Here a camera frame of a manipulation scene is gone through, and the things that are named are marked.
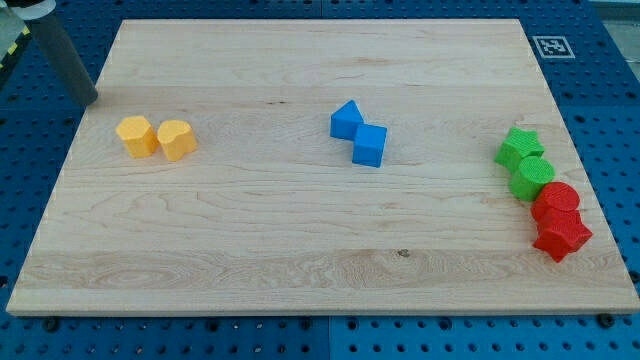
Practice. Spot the red cylinder block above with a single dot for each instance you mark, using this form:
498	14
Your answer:
555	195

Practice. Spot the blue cube block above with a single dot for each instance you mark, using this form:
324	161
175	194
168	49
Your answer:
368	145

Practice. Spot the red star block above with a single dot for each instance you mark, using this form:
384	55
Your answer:
561	233

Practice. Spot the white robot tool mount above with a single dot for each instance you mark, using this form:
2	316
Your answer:
30	9

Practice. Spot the green cylinder block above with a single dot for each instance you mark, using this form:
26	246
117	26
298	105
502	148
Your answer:
531	176

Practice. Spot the light wooden board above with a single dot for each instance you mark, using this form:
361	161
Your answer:
270	216

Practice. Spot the blue triangle block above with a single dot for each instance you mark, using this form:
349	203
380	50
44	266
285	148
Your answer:
345	121

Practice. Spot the yellow hexagon block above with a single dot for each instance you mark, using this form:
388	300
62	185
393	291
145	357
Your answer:
138	136

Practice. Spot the yellow heart block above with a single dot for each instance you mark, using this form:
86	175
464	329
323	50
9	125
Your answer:
177	139

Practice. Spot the green star block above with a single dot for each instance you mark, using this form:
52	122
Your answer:
517	145

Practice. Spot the white fiducial marker tag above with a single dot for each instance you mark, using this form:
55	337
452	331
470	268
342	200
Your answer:
553	47

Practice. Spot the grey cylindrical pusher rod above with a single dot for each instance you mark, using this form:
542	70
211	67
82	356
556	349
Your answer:
59	50

